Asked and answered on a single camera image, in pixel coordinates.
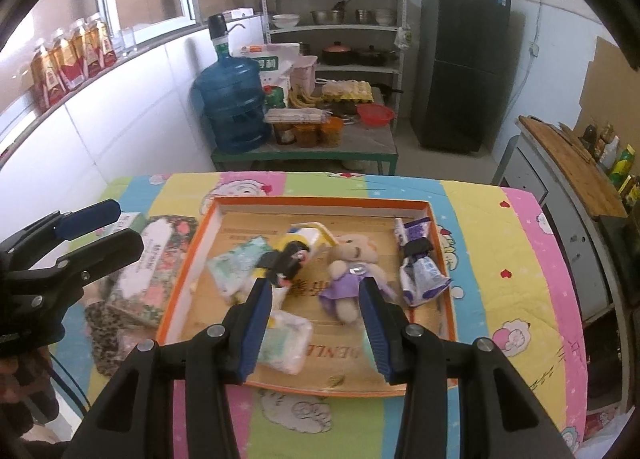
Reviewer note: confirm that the tray of eggs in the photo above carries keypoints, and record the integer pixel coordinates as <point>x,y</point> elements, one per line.
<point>347,91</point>

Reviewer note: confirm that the orange sauce jar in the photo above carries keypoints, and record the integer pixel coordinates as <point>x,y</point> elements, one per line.
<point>307,136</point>
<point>283,135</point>
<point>331,133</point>

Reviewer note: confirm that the floral tissue pack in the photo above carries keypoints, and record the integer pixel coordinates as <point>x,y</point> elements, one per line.
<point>155,274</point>

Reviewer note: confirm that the grey low table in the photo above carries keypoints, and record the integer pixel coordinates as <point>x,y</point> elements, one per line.
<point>360,141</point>

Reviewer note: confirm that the clear noodle container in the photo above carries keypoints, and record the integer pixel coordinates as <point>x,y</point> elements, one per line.
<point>295,115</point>

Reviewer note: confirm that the white metal shelf rack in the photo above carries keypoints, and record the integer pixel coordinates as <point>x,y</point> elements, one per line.
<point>402,14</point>

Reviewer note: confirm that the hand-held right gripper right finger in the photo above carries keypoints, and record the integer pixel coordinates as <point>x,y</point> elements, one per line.
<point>377,329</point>

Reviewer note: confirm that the bunch of bananas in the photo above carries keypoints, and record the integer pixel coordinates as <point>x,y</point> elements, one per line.
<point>302,100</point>

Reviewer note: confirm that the red plastic basket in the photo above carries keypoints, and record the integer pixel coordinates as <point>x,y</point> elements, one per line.
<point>375,115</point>

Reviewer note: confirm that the white green tissue packet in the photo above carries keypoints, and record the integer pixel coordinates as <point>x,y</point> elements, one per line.
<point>232,264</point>
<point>287,344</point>

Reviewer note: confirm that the black water pump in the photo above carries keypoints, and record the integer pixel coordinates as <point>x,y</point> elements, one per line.
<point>218,34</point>

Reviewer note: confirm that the grey kitchen counter cabinet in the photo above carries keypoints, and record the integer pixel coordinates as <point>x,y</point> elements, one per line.
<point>565,249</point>

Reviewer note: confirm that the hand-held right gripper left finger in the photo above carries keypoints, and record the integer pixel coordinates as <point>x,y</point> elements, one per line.
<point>255,324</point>

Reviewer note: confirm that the brown sauce bottle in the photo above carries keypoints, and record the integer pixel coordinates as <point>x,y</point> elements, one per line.
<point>604,139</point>

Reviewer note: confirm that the leopard print scrunchie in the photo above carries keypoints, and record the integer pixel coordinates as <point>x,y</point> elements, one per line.
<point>107,339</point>

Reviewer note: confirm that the green white tissue box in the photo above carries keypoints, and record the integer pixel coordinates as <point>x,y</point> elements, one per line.
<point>131,222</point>

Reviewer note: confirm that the steel mixing bowl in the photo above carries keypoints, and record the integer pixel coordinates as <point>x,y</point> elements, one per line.
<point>327,16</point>

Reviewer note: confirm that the wooden cutting board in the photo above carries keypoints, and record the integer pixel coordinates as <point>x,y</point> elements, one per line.
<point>570,164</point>

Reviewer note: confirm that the cooking oil bottle red label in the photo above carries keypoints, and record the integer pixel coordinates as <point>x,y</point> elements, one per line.
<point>67,64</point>
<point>102,46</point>
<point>86,54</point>
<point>47,79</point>

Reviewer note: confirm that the teddy bear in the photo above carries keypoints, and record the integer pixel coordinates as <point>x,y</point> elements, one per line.
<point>350,259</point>

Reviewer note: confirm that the blue water jug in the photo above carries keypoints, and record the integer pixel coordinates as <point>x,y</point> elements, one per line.
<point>230,104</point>

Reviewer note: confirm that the orange-rimmed gold cardboard box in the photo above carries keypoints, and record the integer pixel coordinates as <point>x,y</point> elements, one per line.
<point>215,309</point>

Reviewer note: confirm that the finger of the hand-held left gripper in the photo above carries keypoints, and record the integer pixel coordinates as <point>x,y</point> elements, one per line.
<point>90,216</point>
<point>110,251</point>

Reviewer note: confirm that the dark grey fridge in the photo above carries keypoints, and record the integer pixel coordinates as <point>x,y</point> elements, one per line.
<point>460,64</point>

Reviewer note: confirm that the stack of white bowls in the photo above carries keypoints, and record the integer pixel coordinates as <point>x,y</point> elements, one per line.
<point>383,17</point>

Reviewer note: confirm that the white flour sack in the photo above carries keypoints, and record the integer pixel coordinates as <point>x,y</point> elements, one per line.
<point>267,64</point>

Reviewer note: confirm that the white bowl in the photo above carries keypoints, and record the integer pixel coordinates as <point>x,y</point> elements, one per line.
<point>286,21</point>

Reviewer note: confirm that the black white plush toy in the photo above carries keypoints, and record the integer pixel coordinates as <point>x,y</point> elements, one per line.
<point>287,264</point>

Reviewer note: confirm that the white wall socket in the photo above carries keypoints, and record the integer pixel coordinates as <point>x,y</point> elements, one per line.
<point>535,50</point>

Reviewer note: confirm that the green yellow bottle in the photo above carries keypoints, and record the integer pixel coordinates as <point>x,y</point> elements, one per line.
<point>623,169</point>

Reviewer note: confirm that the black pot with red lid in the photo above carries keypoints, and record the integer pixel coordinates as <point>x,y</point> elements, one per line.
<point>338,54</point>

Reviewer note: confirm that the colourful cartoon tablecloth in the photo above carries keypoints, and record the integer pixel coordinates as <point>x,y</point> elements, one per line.
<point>500,249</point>

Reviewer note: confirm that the dark sauce bottle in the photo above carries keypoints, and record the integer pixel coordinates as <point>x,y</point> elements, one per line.
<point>590,139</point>

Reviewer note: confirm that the cardboard wall sheet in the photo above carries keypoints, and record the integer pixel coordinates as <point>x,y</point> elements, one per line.
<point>610,89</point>

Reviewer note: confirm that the clear glass cups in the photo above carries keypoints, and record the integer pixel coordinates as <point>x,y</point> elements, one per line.
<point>127,43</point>

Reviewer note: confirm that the white condiment bottle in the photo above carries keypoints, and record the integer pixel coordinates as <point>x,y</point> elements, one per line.
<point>610,156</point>

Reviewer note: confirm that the pink white sack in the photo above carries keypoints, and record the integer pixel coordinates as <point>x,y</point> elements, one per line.
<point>304,76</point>

